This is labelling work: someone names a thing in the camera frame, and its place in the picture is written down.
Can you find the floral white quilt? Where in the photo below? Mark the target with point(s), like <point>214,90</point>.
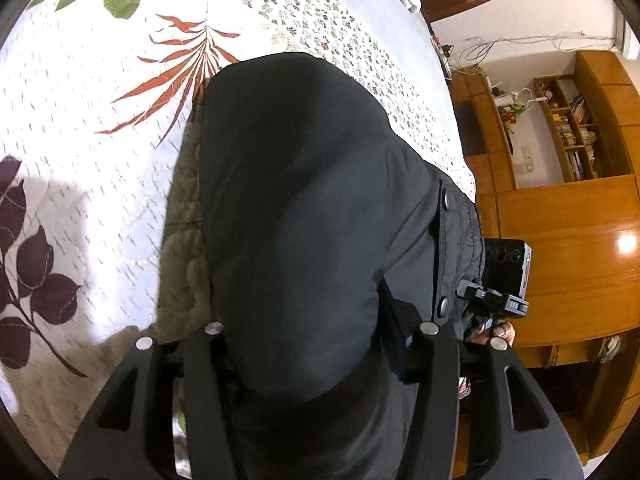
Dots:
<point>99,176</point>

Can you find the wooden shelf cabinet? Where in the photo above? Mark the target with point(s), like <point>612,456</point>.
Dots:
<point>581,334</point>

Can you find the black pants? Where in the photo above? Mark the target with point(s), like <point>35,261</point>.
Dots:
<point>316,216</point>

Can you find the person's hand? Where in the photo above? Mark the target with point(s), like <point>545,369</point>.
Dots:
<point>484,334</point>

